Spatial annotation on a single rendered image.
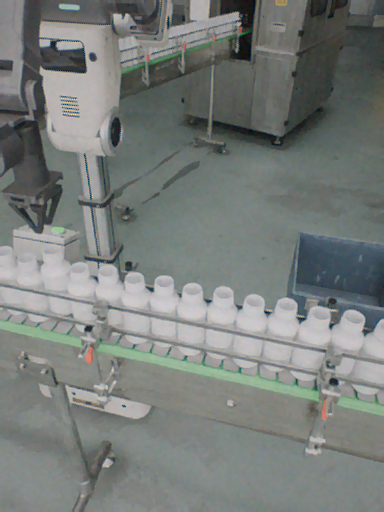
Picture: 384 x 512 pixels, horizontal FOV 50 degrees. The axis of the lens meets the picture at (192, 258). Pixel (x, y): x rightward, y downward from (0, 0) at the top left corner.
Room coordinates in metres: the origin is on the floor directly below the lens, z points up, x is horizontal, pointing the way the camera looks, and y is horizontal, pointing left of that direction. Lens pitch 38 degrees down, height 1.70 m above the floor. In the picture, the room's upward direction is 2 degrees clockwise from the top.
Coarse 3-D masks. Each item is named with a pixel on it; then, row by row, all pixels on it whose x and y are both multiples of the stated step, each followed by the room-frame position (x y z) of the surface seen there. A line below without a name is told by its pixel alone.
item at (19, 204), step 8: (8, 200) 0.63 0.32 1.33; (16, 200) 0.63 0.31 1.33; (16, 208) 0.63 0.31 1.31; (24, 208) 0.63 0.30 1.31; (32, 208) 0.62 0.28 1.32; (40, 208) 0.61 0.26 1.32; (24, 216) 0.63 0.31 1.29; (40, 216) 0.62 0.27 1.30; (32, 224) 0.64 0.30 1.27; (40, 224) 0.63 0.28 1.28; (40, 232) 0.64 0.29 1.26
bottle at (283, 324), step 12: (288, 300) 0.57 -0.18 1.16; (276, 312) 0.55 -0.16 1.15; (288, 312) 0.54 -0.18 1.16; (276, 324) 0.54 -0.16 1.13; (288, 324) 0.54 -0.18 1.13; (276, 336) 0.53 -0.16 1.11; (288, 336) 0.53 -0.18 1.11; (264, 348) 0.55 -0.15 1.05; (276, 348) 0.53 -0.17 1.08; (288, 348) 0.53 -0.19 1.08; (276, 360) 0.53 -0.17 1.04; (288, 360) 0.53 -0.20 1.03
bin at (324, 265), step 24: (312, 240) 1.11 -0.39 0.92; (336, 240) 1.10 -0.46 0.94; (360, 240) 1.08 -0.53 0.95; (312, 264) 1.11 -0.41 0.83; (336, 264) 1.09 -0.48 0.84; (360, 264) 1.07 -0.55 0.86; (288, 288) 1.01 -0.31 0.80; (312, 288) 1.09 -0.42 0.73; (336, 288) 1.09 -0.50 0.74; (360, 288) 1.07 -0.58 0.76; (360, 312) 0.79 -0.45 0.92
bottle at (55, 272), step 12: (48, 252) 0.68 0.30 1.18; (60, 252) 0.67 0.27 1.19; (48, 264) 0.65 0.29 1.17; (60, 264) 0.66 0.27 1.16; (48, 276) 0.64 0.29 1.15; (60, 276) 0.64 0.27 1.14; (48, 288) 0.64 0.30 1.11; (60, 288) 0.64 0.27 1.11; (48, 300) 0.65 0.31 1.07; (60, 300) 0.64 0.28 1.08; (60, 312) 0.64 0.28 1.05; (72, 312) 0.65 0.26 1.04
